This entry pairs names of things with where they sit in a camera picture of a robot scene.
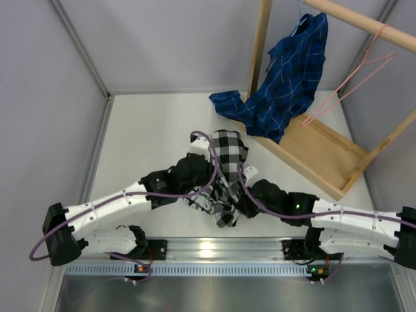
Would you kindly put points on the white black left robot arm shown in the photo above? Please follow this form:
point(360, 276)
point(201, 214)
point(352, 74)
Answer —
point(73, 231)

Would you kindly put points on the blue plaid shirt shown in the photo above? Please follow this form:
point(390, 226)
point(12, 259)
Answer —
point(293, 75)

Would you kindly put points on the slotted grey cable duct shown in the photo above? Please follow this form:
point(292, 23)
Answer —
point(194, 269)

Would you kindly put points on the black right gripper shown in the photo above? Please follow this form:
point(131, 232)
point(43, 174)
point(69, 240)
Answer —
point(244, 205)

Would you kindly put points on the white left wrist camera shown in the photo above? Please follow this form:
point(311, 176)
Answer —
point(200, 145)

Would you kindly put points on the light blue hanger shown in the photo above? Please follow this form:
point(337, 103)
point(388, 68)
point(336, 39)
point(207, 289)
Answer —
point(301, 20)

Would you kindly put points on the black white checkered shirt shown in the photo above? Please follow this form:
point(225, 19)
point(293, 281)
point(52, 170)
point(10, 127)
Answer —
point(221, 197)

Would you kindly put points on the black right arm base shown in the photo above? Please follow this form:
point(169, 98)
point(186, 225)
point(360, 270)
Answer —
point(295, 250)

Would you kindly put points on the aluminium mounting rail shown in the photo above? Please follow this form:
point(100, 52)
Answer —
point(221, 248)

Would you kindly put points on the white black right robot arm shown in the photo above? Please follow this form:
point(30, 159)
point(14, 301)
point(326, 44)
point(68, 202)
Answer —
point(333, 228)

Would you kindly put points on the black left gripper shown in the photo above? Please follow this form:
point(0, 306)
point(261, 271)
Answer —
point(209, 171)

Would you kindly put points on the wooden clothes rack frame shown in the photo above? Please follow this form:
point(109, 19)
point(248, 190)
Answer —
point(326, 158)

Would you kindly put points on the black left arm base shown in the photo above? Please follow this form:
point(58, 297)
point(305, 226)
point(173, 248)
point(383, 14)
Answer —
point(156, 250)

